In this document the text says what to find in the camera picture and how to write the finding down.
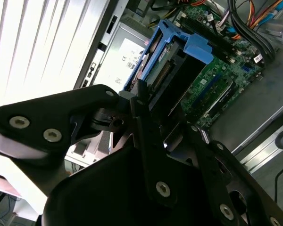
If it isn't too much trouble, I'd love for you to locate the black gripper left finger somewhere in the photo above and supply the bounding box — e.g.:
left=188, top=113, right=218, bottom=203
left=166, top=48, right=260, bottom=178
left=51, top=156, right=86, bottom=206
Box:
left=0, top=79, right=177, bottom=208

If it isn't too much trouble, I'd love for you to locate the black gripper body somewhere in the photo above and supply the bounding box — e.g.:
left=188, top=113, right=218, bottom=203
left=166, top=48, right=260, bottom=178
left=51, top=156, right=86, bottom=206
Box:
left=41, top=144, right=227, bottom=226

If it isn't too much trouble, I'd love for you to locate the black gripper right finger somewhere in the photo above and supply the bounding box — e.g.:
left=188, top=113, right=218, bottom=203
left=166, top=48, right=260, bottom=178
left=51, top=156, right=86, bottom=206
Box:
left=183, top=121, right=283, bottom=226

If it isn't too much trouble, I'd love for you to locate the hard disk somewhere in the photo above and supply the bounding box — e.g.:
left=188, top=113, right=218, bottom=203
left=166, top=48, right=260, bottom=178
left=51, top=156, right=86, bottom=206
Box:
left=122, top=19, right=214, bottom=123

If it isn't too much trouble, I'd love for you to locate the blue data wire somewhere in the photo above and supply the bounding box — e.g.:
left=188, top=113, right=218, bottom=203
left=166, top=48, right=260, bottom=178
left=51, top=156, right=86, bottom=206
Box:
left=258, top=9, right=283, bottom=26

